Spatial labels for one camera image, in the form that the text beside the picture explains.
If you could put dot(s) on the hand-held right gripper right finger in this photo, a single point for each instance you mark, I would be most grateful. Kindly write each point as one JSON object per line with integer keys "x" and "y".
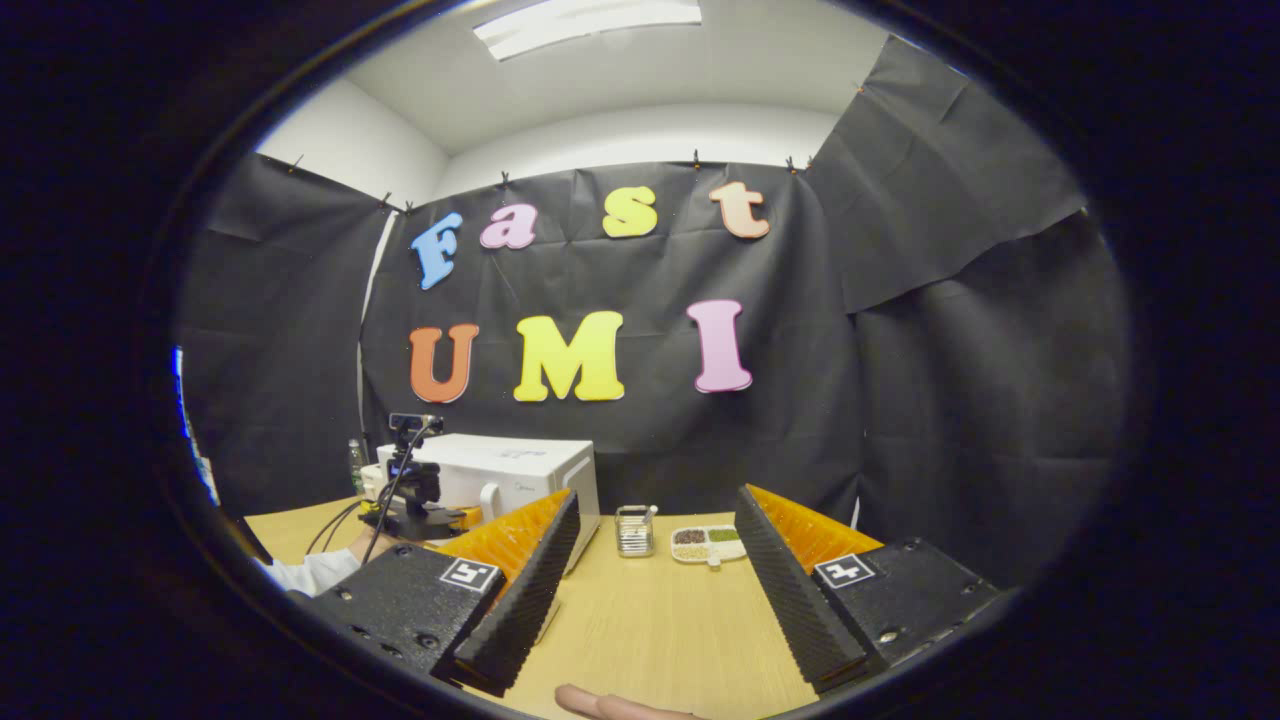
{"x": 795, "y": 600}

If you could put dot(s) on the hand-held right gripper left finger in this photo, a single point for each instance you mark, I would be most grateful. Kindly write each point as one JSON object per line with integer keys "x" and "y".
{"x": 525, "y": 605}

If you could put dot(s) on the white microwave oven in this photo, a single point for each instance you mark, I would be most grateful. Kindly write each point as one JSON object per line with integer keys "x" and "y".
{"x": 520, "y": 465}

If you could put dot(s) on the clear plastic bottle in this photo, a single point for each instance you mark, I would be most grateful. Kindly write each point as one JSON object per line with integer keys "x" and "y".
{"x": 356, "y": 468}

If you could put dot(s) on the white divided grain dish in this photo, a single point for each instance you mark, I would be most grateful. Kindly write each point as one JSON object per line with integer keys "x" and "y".
{"x": 705, "y": 543}

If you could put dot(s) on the clear jar with spoon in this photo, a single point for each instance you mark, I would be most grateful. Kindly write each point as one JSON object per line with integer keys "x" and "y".
{"x": 634, "y": 532}

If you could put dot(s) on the black backdrop cloth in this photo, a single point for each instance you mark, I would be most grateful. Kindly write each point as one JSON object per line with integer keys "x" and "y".
{"x": 900, "y": 400}

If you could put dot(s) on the ceiling light panel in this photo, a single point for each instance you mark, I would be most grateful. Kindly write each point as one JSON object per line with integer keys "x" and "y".
{"x": 585, "y": 25}

